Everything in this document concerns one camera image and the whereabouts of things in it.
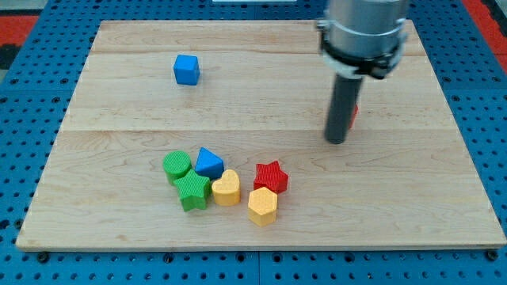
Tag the green star block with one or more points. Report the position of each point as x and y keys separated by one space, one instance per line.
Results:
x=193 y=191

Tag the wooden board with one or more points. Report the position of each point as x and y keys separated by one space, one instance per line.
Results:
x=207 y=136

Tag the blue triangle block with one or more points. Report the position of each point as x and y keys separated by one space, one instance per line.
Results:
x=209 y=164

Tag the green cylinder block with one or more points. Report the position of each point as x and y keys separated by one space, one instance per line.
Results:
x=176 y=164

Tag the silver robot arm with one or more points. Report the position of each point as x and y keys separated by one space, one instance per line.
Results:
x=363 y=37

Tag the yellow hexagon block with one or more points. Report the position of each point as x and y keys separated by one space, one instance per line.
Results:
x=262 y=206

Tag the red cylinder block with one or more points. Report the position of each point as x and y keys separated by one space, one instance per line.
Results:
x=353 y=116

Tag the red star block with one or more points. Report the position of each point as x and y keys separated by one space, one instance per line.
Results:
x=271 y=176

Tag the yellow heart block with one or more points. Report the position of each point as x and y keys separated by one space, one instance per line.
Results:
x=227 y=189

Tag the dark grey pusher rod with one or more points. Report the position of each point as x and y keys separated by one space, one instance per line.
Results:
x=342 y=106

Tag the blue cube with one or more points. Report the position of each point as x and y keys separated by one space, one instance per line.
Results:
x=186 y=70

